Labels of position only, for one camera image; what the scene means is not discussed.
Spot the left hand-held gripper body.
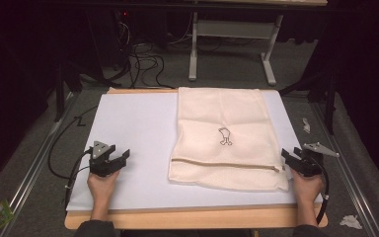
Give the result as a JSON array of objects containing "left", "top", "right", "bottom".
[{"left": 89, "top": 140, "right": 127, "bottom": 178}]

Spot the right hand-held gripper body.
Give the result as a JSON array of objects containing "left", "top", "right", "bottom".
[{"left": 294, "top": 142, "right": 341, "bottom": 178}]

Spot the cream zippered laundry bag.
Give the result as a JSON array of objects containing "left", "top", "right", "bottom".
[{"left": 167, "top": 86, "right": 290, "bottom": 193}]

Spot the person's left hand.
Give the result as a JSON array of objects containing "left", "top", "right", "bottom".
[{"left": 87, "top": 169, "right": 121, "bottom": 205}]

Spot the person's right hand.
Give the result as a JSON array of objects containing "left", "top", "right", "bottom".
[{"left": 290, "top": 168, "right": 326, "bottom": 205}]

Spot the small crumpled white paper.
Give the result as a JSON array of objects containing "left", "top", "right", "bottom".
[{"left": 301, "top": 117, "right": 312, "bottom": 134}]

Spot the white table mat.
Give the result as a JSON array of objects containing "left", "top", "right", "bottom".
[{"left": 65, "top": 89, "right": 326, "bottom": 212}]

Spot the black stand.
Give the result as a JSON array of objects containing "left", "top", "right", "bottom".
[
  {"left": 278, "top": 72, "right": 340, "bottom": 136},
  {"left": 52, "top": 61, "right": 84, "bottom": 123}
]

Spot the crumpled white tissue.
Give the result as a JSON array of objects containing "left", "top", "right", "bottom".
[{"left": 339, "top": 214, "right": 364, "bottom": 230}]

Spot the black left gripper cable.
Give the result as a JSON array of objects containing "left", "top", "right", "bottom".
[{"left": 63, "top": 147, "right": 94, "bottom": 210}]

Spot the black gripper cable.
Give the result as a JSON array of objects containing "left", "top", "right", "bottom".
[
  {"left": 63, "top": 147, "right": 94, "bottom": 210},
  {"left": 315, "top": 160, "right": 331, "bottom": 225}
]

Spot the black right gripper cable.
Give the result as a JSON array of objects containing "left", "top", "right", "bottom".
[{"left": 315, "top": 160, "right": 331, "bottom": 225}]

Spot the metal floor rail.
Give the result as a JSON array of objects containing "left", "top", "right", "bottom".
[
  {"left": 310, "top": 102, "right": 379, "bottom": 237},
  {"left": 0, "top": 92, "right": 77, "bottom": 237}
]

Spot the black looped floor cable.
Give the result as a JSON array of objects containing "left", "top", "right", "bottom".
[{"left": 47, "top": 105, "right": 99, "bottom": 181}]

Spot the black floor cable bundle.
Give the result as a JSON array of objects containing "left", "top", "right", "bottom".
[{"left": 111, "top": 19, "right": 176, "bottom": 90}]

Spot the white desk frame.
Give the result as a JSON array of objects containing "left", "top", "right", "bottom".
[{"left": 188, "top": 0, "right": 329, "bottom": 87}]

